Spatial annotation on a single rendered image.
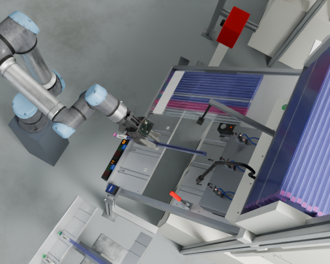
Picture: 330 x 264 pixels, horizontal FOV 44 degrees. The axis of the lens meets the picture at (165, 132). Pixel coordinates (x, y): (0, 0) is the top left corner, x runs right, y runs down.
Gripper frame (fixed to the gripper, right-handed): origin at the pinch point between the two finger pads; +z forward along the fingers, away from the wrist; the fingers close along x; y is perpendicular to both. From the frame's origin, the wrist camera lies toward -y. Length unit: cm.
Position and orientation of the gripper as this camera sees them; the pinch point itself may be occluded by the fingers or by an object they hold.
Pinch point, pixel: (155, 143)
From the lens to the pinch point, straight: 166.6
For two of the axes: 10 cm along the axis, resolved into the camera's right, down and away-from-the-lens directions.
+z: 6.9, 5.5, 4.8
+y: 5.8, -0.1, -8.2
